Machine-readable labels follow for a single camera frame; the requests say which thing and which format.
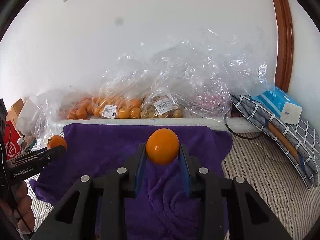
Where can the white plastic bag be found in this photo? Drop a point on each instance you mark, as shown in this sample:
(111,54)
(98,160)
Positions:
(30,119)

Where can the bag of longans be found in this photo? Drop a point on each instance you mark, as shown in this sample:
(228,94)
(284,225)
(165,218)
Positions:
(160,103)

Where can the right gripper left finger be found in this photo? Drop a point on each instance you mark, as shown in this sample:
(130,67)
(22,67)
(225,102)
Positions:
(101,198)

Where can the striped mattress cover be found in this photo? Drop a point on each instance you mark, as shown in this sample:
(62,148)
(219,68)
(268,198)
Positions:
(263,164)

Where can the person's left hand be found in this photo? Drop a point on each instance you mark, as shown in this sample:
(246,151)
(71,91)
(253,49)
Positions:
(23,217)

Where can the brown wooden door frame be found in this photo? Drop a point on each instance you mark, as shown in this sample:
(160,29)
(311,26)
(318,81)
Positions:
(285,44)

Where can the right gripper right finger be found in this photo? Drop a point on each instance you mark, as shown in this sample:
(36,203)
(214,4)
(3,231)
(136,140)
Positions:
(228,204)

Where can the bag of oranges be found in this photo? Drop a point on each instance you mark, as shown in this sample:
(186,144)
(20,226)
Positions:
(120,96)

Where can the crumpled clear plastic bag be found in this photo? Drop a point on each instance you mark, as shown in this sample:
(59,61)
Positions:
(205,73)

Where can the purple towel covered tray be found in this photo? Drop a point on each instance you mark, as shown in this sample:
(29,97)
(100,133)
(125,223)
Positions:
(161,210)

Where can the small round orange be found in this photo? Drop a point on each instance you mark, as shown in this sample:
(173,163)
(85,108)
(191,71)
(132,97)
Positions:
(163,146)

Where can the checked blue cloth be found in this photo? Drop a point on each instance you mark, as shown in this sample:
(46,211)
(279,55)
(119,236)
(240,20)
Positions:
(299,142)

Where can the large mandarin with stem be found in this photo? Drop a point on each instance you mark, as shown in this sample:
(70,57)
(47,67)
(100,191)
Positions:
(55,141)

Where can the red paper shopping bag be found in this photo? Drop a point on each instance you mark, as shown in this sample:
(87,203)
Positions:
(11,137)

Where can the clear plastic bag left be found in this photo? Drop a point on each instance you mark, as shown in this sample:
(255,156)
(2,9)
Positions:
(52,108)

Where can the blue tissue pack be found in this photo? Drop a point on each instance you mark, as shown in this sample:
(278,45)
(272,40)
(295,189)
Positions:
(281,104)

